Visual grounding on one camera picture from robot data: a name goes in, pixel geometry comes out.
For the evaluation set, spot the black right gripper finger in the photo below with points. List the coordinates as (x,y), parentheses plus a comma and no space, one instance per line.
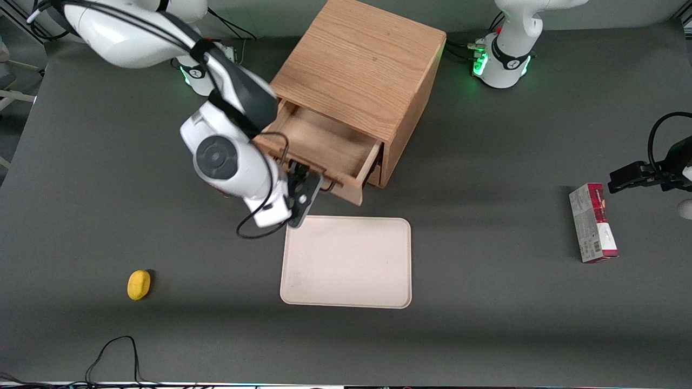
(297,170)
(316,181)

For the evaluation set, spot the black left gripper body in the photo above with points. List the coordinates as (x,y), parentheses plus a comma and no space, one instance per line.
(672,168)

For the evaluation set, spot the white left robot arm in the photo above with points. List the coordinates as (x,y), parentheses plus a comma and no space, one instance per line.
(508,54)

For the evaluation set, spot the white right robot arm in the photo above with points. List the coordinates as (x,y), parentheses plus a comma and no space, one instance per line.
(216,156)

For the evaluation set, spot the wooden drawer cabinet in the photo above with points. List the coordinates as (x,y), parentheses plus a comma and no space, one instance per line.
(362,59)

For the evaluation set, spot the red and white carton box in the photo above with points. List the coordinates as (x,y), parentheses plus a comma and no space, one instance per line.
(593,224)

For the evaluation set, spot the white rectangular plastic tray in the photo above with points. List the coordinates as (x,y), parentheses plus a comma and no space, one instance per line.
(346,262)

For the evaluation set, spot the yellow lemon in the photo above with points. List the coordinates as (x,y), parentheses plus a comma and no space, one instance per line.
(139,284)

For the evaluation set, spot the white metal frame stand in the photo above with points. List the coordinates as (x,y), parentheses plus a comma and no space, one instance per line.
(13,97)

